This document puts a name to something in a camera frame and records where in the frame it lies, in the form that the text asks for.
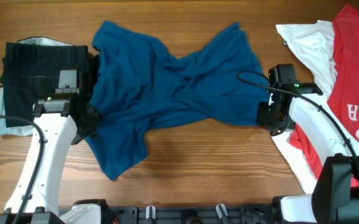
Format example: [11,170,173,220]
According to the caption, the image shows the blue polo shirt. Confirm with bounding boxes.
[86,21,269,180]

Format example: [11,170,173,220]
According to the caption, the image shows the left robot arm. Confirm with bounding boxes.
[0,70,103,223]

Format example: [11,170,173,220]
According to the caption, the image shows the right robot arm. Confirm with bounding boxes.
[257,64,359,223]

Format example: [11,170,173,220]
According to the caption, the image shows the black folded shorts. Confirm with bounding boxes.
[0,42,96,121]

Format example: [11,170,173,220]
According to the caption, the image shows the red printed t-shirt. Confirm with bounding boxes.
[288,3,359,187]

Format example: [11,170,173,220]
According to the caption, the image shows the light grey folded garment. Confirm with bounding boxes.
[0,37,70,136]

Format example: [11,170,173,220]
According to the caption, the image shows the white shirt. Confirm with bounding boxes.
[273,20,337,194]

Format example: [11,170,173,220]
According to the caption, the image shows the right black cable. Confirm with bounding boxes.
[236,70,359,224]

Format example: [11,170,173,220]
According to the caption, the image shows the black cable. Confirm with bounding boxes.
[0,84,48,224]
[236,70,359,224]

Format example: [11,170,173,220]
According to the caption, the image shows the left black cable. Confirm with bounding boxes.
[0,84,48,224]

